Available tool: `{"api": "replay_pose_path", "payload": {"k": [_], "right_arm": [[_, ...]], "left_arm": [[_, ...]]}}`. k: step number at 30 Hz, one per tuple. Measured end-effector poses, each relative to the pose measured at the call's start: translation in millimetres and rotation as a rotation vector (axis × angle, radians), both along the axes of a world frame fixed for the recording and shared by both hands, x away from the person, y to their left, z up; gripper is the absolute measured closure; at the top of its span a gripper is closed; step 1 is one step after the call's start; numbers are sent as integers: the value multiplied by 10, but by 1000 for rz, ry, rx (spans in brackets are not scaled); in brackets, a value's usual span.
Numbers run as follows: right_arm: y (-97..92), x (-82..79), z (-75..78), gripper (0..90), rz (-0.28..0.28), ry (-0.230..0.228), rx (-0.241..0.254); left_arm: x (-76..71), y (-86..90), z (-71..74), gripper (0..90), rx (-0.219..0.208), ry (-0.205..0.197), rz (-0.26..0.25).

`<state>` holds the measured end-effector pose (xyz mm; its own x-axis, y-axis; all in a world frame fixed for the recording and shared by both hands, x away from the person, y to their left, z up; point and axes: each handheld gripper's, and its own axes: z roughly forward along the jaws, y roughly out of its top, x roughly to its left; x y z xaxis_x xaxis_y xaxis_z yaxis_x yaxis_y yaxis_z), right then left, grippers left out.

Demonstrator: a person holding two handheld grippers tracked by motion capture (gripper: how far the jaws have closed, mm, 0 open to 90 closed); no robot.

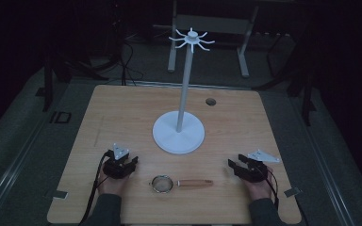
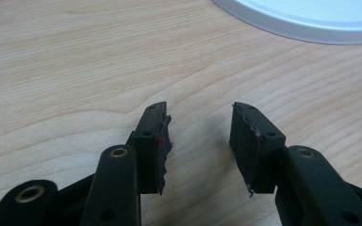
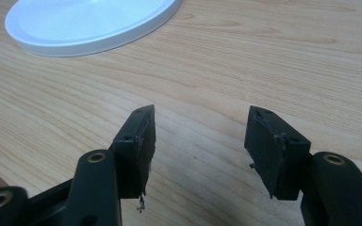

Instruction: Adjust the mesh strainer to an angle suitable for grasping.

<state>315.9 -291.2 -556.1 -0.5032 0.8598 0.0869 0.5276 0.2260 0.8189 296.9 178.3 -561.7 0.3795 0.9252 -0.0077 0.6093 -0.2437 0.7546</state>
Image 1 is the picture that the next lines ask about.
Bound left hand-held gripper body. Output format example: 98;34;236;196
102;142;134;180

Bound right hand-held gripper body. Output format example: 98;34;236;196
240;149;281;184

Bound wooden handled mesh strainer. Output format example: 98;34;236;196
149;174;214;194

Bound white hook stand rack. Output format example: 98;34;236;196
152;27;216;155

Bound person's left hand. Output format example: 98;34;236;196
97;169;130;198

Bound person's right hand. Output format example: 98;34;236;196
242;166;275;202

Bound black metal stand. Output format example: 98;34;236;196
35;46;70;113
287;56;317;127

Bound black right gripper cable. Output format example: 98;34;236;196
257;166;280;211

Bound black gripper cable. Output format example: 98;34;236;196
78;150;115;226
257;166;280;211

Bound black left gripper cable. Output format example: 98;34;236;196
78;150;115;226

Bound black rectangular floor frame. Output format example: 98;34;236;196
49;110;73;124

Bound black floor cables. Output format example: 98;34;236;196
74;18;145;87

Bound white metal desk frame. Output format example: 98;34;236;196
167;0;260;79

